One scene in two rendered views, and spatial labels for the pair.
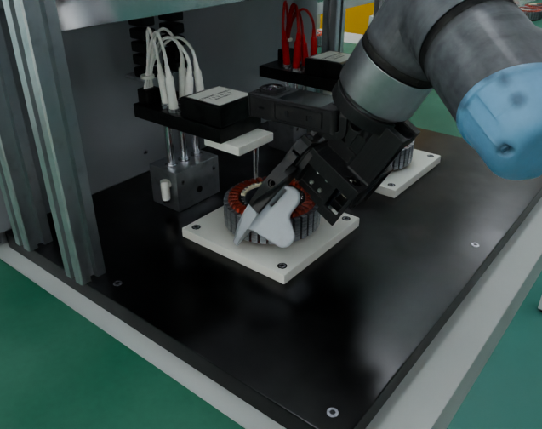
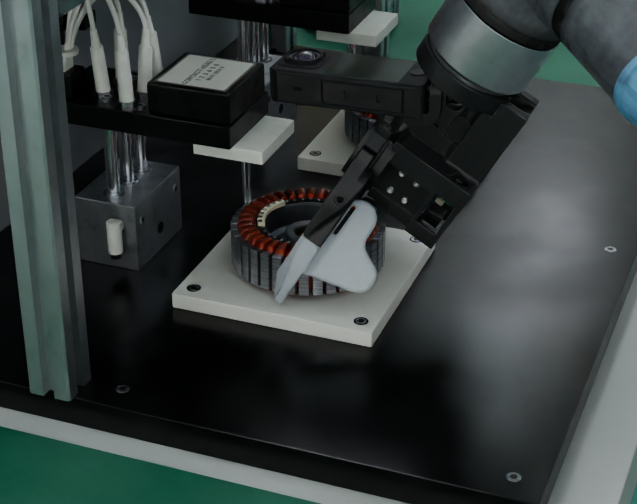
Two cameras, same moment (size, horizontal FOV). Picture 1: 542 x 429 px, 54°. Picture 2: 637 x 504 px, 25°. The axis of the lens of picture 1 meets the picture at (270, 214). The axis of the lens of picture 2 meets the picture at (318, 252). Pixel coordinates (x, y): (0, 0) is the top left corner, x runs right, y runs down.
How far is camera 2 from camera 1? 49 cm
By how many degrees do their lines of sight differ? 15
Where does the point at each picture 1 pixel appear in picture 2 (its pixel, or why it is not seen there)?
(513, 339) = not seen: outside the picture
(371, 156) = (481, 142)
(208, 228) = (215, 287)
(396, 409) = (578, 468)
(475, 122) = not seen: outside the picture
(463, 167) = (551, 130)
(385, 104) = (504, 74)
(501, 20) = not seen: outside the picture
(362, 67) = (470, 30)
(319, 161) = (407, 158)
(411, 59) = (536, 18)
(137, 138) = not seen: hidden behind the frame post
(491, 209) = (615, 194)
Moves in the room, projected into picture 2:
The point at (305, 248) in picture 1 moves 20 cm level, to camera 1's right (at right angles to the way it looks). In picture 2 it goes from (381, 292) to (634, 251)
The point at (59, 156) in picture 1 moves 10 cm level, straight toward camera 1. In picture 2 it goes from (54, 202) to (151, 264)
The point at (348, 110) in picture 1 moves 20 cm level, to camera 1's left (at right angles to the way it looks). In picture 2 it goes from (451, 85) to (140, 124)
